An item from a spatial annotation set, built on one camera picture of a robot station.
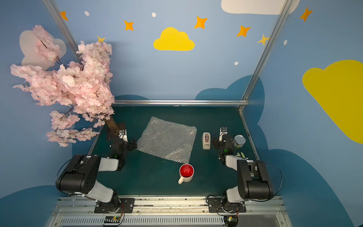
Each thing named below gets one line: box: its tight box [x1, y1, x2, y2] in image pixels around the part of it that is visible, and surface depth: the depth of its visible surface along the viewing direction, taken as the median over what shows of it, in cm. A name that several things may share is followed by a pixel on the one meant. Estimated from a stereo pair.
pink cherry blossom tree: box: [10, 25, 119, 147], surface depth 62 cm
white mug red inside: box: [178, 163, 195, 185], surface depth 82 cm
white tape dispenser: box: [201, 131, 211, 150], surface depth 100 cm
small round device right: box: [224, 215, 239, 227], surface depth 74 cm
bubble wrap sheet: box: [136, 116, 198, 164], surface depth 103 cm
